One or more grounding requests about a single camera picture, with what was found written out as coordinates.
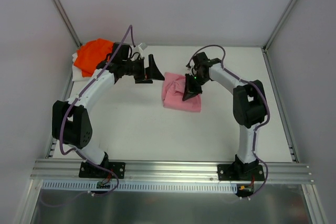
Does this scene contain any pink t shirt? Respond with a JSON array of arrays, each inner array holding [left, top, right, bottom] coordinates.
[[161, 72, 202, 113]]

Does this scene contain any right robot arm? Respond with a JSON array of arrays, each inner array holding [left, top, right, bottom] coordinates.
[[182, 52, 270, 180]]

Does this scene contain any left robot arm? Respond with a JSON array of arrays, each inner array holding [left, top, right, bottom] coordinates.
[[52, 42, 165, 178]]

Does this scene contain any orange t shirt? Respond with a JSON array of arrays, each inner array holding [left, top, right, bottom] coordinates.
[[73, 38, 114, 79]]

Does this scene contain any white t shirt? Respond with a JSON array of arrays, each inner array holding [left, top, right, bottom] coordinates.
[[72, 51, 102, 81]]

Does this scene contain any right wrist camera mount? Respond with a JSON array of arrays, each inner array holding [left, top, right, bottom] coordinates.
[[186, 62, 197, 76]]

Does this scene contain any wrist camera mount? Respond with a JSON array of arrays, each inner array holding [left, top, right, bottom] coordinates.
[[135, 43, 148, 60], [186, 62, 197, 76]]

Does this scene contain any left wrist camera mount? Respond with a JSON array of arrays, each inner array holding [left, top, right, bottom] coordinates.
[[135, 43, 148, 60]]

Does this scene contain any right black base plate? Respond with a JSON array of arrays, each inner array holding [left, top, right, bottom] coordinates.
[[217, 164, 265, 182]]

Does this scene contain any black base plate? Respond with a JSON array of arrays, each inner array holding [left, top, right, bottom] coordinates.
[[217, 164, 265, 182], [78, 161, 126, 179]]

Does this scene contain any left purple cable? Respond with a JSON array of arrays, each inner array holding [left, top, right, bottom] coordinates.
[[39, 24, 137, 207]]

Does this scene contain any right aluminium side rail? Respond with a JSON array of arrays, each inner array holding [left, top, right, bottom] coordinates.
[[261, 48, 300, 163]]

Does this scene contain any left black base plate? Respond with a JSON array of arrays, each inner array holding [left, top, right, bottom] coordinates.
[[78, 161, 126, 179]]

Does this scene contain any white slotted cable duct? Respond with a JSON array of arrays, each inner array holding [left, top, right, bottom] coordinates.
[[41, 180, 237, 194]]

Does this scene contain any left aluminium corner post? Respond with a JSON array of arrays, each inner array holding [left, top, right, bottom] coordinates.
[[51, 0, 82, 48]]

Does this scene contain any aluminium corner post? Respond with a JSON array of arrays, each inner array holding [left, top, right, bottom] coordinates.
[[264, 0, 316, 49], [51, 0, 82, 48]]

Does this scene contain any aluminium front rail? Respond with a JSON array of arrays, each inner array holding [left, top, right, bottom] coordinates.
[[30, 158, 315, 184]]

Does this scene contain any right aluminium corner post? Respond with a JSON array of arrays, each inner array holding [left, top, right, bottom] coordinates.
[[264, 0, 316, 49]]

